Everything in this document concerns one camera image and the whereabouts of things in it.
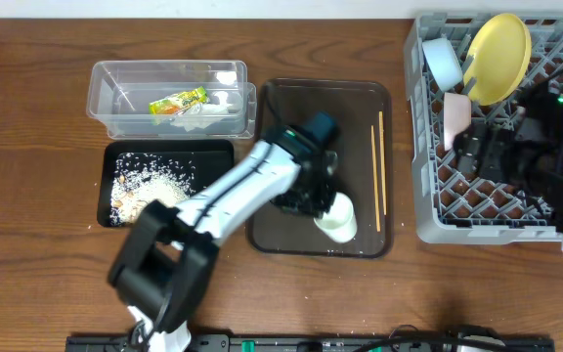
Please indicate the white green cup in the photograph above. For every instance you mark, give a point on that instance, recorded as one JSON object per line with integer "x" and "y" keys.
{"x": 340, "y": 223}

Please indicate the wooden chopstick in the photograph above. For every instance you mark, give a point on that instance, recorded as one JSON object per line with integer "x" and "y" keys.
{"x": 375, "y": 180}
{"x": 382, "y": 161}

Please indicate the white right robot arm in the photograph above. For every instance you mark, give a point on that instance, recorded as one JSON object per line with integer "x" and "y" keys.
{"x": 530, "y": 159}

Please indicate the yellow plate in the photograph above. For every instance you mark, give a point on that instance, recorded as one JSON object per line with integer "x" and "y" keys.
{"x": 500, "y": 53}

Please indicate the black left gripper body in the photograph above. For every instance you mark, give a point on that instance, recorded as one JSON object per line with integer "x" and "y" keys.
{"x": 312, "y": 194}

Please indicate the spilled rice pile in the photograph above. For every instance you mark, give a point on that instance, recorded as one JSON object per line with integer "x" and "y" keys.
{"x": 140, "y": 178}

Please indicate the orange green snack wrapper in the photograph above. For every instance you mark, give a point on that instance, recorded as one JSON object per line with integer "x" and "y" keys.
{"x": 178, "y": 102}

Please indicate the grey dishwasher rack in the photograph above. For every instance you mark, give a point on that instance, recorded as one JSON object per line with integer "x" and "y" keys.
{"x": 452, "y": 207}

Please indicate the light blue rice bowl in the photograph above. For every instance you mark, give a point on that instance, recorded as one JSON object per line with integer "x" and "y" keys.
{"x": 443, "y": 63}

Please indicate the black waste tray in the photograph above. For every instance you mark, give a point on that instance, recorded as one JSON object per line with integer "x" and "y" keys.
{"x": 211, "y": 158}

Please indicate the clear plastic waste bin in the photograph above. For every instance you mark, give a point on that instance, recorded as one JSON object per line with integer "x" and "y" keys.
{"x": 120, "y": 93}

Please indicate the white crumpled tissue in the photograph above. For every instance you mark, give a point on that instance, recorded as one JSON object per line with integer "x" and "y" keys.
{"x": 199, "y": 115}

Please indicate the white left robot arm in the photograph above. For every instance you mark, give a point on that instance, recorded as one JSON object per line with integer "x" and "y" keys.
{"x": 165, "y": 265}

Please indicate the white pink bowl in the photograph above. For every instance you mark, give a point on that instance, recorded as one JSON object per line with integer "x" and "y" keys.
{"x": 457, "y": 117}

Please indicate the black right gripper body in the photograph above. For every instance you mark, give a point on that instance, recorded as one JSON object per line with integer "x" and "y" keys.
{"x": 480, "y": 156}

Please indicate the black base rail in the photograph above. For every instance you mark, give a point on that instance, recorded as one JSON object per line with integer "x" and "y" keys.
{"x": 224, "y": 343}

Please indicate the dark brown serving tray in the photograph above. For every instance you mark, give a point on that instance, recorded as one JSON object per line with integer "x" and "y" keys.
{"x": 354, "y": 105}

